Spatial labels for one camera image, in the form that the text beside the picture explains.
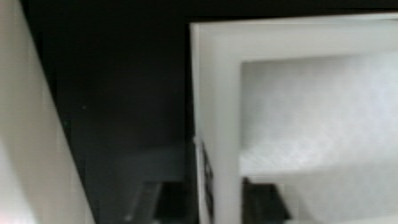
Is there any white drawer cabinet box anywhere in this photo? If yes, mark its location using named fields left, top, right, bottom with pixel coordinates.
left=189, top=13, right=398, bottom=224

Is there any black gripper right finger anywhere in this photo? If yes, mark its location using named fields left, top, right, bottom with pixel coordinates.
left=241, top=179, right=291, bottom=224

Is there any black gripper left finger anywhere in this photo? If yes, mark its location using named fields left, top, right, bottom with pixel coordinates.
left=124, top=181, right=188, bottom=224

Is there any white front fence rail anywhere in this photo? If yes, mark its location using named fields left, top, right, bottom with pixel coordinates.
left=0, top=0, right=94, bottom=224

